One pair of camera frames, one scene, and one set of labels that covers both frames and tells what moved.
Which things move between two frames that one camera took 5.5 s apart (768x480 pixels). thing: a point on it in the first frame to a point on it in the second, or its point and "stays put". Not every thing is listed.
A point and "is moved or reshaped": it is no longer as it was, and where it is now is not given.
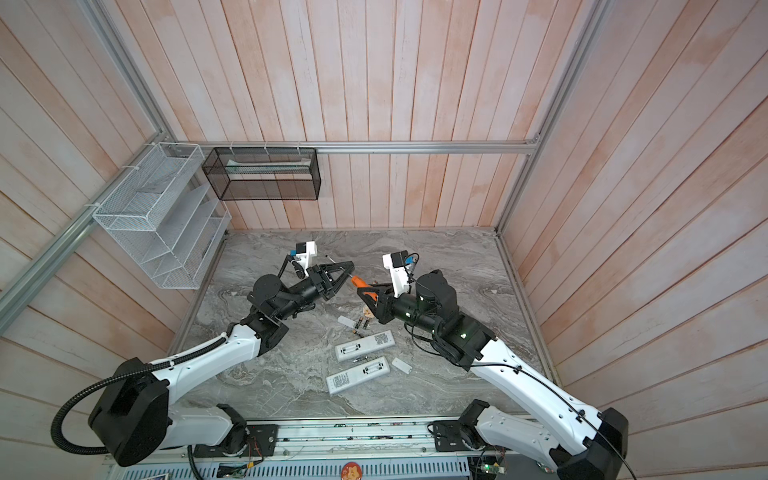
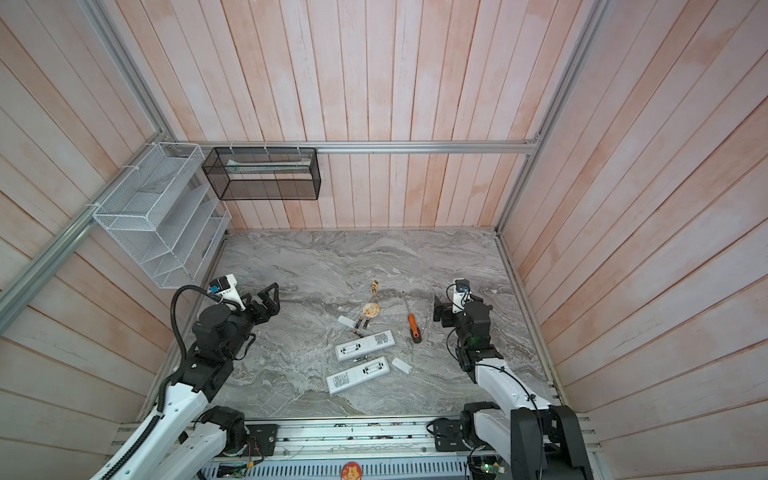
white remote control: x=357 y=375 stays put
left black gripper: x=322 y=272 to x=263 y=315
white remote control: x=362 y=346 stays put
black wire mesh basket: x=264 y=173 stays put
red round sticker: x=351 y=471 stays put
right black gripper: x=386 y=305 to x=448 y=313
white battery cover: x=346 y=321 stays put
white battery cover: x=401 y=365 stays put
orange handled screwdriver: x=360 y=283 is moved or reshaped
